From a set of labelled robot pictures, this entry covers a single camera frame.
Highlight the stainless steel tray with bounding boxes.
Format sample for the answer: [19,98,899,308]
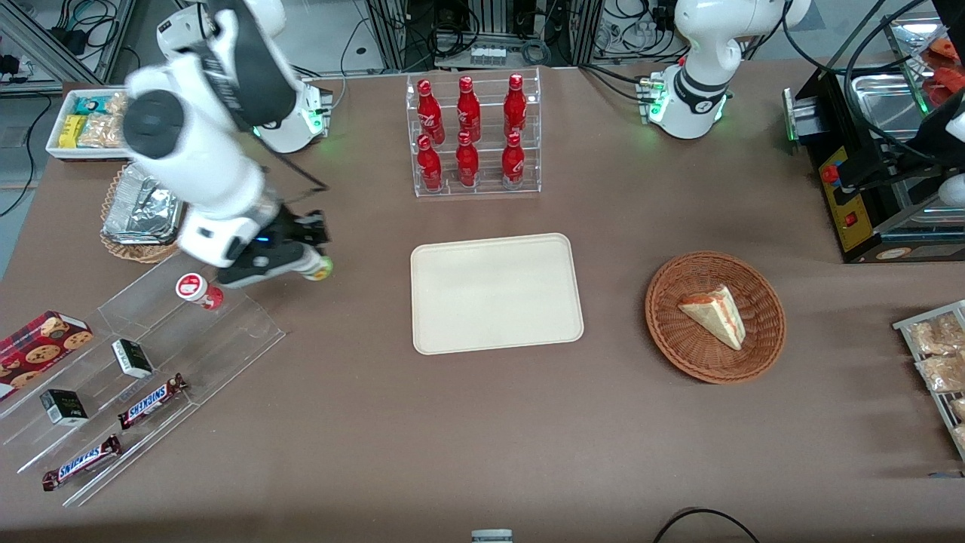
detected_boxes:
[850,72,932,144]

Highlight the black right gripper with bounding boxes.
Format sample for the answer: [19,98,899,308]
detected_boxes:
[277,211,331,261]

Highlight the black looped cable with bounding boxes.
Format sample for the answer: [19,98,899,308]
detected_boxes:
[843,0,943,163]

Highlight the clear acrylic bottle rack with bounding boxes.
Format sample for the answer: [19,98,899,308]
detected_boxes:
[406,66,542,198]

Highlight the Snickers chocolate bar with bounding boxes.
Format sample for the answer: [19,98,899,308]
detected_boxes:
[118,373,189,431]
[42,434,122,492]

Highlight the cream plastic tray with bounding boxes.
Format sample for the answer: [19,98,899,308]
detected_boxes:
[410,233,585,355]

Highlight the clear acrylic stepped display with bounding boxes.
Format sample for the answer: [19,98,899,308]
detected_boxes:
[0,256,286,508]

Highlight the red packaged food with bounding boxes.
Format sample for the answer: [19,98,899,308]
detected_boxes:
[926,36,965,108]

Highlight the black yellow sealing machine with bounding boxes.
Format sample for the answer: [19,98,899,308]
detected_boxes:
[783,64,965,265]

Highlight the small black box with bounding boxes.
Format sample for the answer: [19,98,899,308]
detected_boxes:
[40,389,88,427]
[112,339,154,379]

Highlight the brown round wicker basket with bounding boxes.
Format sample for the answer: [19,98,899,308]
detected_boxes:
[645,251,787,385]

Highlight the tray of packaged snacks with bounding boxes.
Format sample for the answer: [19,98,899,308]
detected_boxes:
[893,300,965,462]

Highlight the aluminium frame rail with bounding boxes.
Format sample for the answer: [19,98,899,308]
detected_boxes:
[0,0,138,95]

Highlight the light wicker basket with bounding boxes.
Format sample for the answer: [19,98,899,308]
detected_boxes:
[100,164,189,265]

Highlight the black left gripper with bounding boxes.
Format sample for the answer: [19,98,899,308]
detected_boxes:
[843,121,965,189]

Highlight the red cookie box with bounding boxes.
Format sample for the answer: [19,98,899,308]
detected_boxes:
[0,311,93,393]

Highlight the white snack box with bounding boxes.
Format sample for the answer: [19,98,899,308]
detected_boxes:
[45,87,135,161]

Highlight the red gum bottle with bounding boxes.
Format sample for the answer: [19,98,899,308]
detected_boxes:
[176,273,225,311]

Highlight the black floor cable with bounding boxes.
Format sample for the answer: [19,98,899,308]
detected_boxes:
[652,508,762,543]

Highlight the stacked foil trays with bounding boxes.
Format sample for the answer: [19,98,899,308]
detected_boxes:
[103,162,185,246]

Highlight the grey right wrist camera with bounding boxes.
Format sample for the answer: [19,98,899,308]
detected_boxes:
[219,247,321,290]

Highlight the wrapped triangle sandwich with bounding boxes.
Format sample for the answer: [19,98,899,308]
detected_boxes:
[678,284,746,351]

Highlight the red cola bottle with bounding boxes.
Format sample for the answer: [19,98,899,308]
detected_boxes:
[455,131,480,188]
[504,73,528,138]
[417,135,443,192]
[456,75,482,143]
[501,132,525,189]
[417,79,446,144]

